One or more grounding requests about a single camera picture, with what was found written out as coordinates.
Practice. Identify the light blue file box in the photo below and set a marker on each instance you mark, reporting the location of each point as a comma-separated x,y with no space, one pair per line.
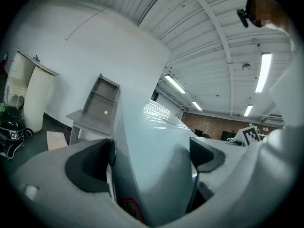
154,151

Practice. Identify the person's head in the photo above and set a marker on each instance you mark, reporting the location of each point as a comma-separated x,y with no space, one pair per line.
270,11

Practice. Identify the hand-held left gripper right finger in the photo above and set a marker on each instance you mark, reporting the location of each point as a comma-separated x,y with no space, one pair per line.
204,155

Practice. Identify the black head-mounted camera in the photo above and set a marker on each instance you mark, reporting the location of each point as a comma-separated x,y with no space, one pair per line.
242,18

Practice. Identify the black and green helmet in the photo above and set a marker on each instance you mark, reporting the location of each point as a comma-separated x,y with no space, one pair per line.
12,132

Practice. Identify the pink flat board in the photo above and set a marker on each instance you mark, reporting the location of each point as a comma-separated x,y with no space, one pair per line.
55,140

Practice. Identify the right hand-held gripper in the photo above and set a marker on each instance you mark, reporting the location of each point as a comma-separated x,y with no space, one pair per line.
250,136

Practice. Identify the person's beige t-shirt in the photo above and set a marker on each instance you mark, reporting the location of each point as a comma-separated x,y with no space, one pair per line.
292,91

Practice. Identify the grey wooden table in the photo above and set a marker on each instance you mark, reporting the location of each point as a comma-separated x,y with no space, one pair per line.
83,120

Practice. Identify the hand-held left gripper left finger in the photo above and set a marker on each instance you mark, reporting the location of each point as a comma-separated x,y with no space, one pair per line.
90,165

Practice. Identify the ceiling tube light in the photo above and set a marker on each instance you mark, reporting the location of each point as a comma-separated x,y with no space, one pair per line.
263,72
196,106
248,110
175,84

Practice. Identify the grey wooden shelf hutch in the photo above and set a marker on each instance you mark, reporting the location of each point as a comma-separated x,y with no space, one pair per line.
104,89

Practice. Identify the round ceiling smoke detector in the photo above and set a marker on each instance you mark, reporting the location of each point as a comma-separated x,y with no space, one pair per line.
246,66

